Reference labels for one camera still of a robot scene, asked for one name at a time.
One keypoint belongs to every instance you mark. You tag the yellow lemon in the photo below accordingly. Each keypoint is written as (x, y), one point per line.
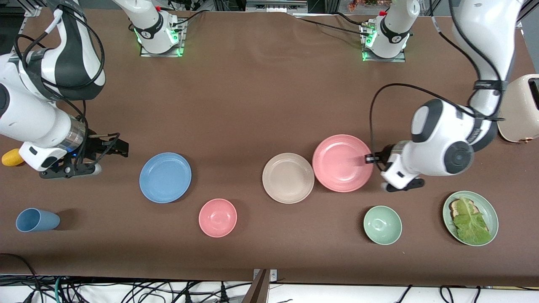
(9, 159)

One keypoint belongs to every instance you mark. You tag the green plate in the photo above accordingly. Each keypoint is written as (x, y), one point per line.
(484, 208)

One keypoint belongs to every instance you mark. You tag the aluminium frame profile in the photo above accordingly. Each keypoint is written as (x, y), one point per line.
(36, 9)

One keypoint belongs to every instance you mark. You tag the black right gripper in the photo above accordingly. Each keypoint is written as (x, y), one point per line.
(97, 147)

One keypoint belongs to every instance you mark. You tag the green lettuce leaf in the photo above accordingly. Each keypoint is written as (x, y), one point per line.
(469, 227)

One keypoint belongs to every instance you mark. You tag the pink bowl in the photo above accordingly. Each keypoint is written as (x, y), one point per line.
(217, 218)

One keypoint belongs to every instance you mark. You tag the brown table cloth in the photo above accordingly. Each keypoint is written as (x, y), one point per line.
(269, 105)

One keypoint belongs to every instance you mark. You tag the blue cup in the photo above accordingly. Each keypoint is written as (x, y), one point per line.
(38, 220)

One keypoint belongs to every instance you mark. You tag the beige toaster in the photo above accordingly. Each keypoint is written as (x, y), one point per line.
(522, 118)

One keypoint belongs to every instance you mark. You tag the dark brown angled bar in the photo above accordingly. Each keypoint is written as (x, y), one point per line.
(257, 292)

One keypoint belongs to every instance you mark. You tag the grey metal box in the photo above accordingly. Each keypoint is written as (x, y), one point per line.
(273, 6)

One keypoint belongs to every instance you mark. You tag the green bowl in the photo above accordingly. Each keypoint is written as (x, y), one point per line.
(382, 225)

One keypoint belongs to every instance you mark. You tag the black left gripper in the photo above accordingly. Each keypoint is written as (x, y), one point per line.
(386, 154)

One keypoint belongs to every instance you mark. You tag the pink plate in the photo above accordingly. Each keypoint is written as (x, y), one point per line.
(337, 168)

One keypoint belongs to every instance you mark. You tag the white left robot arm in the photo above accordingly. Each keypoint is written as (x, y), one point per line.
(442, 143)

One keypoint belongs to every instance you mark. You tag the beige plate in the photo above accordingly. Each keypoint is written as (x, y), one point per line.
(288, 178)

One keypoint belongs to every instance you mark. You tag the metal table edge bracket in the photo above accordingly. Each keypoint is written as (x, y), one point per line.
(273, 275)

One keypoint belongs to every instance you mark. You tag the toasted bread slice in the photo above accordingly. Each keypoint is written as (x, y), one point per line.
(454, 206)

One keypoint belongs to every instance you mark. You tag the blue plate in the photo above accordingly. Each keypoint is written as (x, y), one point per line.
(165, 177)

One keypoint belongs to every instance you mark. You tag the orange artificial flowers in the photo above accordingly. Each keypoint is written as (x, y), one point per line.
(356, 5)

